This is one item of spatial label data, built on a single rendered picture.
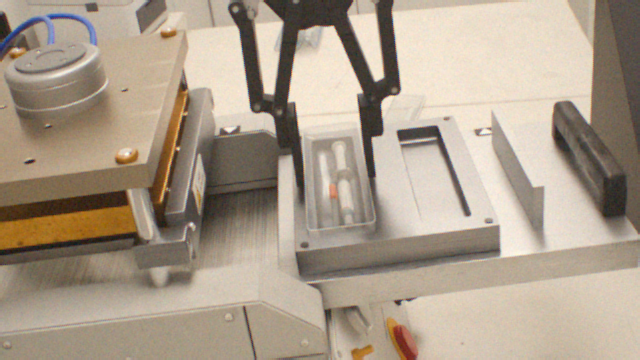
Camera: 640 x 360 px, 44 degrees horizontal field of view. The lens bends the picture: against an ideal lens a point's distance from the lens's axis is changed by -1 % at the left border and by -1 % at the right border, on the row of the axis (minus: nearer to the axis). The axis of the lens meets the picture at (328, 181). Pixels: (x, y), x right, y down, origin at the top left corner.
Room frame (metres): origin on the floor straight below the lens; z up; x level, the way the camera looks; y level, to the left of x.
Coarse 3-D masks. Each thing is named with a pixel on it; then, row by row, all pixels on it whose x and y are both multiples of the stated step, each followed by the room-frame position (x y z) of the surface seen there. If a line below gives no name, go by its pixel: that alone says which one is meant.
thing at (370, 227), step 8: (360, 136) 0.68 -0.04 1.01; (304, 152) 0.66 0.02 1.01; (304, 160) 0.65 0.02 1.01; (304, 168) 0.64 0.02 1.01; (304, 176) 0.62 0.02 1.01; (360, 224) 0.53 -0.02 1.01; (368, 224) 0.53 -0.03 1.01; (376, 224) 0.54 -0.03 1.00; (312, 232) 0.53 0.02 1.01; (320, 232) 0.53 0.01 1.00; (328, 232) 0.53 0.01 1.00; (336, 232) 0.53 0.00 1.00; (344, 232) 0.53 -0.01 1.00; (352, 232) 0.53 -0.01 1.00; (360, 232) 0.53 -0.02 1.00; (368, 232) 0.53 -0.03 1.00
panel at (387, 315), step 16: (384, 304) 0.66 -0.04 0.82; (336, 320) 0.53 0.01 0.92; (384, 320) 0.63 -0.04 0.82; (400, 320) 0.67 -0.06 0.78; (336, 336) 0.50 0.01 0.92; (352, 336) 0.53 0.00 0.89; (368, 336) 0.56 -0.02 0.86; (384, 336) 0.60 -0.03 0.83; (336, 352) 0.48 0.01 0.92; (352, 352) 0.50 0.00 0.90; (368, 352) 0.50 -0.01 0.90; (384, 352) 0.57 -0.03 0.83; (400, 352) 0.60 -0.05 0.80
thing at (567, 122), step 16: (560, 112) 0.67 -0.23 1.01; (576, 112) 0.66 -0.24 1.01; (560, 128) 0.67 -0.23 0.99; (576, 128) 0.63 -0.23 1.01; (576, 144) 0.62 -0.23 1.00; (592, 144) 0.60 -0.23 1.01; (592, 160) 0.58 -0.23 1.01; (608, 160) 0.57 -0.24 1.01; (592, 176) 0.57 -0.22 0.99; (608, 176) 0.55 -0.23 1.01; (624, 176) 0.55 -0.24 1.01; (608, 192) 0.55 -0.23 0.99; (624, 192) 0.55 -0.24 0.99; (608, 208) 0.55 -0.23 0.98; (624, 208) 0.55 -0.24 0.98
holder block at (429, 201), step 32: (384, 128) 0.71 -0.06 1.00; (416, 128) 0.71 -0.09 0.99; (448, 128) 0.69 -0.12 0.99; (384, 160) 0.65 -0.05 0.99; (416, 160) 0.67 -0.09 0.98; (448, 160) 0.65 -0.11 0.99; (384, 192) 0.59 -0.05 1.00; (416, 192) 0.61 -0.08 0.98; (448, 192) 0.60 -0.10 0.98; (480, 192) 0.57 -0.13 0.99; (384, 224) 0.55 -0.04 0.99; (416, 224) 0.54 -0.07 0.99; (448, 224) 0.53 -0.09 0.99; (480, 224) 0.53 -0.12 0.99; (320, 256) 0.52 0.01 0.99; (352, 256) 0.52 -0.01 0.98; (384, 256) 0.52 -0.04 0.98; (416, 256) 0.52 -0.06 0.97
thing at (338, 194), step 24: (312, 144) 0.68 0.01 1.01; (336, 144) 0.67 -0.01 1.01; (360, 144) 0.66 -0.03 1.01; (312, 168) 0.63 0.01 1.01; (336, 168) 0.63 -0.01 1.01; (360, 168) 0.62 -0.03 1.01; (312, 192) 0.59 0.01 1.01; (336, 192) 0.59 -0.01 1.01; (360, 192) 0.58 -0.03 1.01; (312, 216) 0.55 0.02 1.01; (336, 216) 0.55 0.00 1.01; (360, 216) 0.54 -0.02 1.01
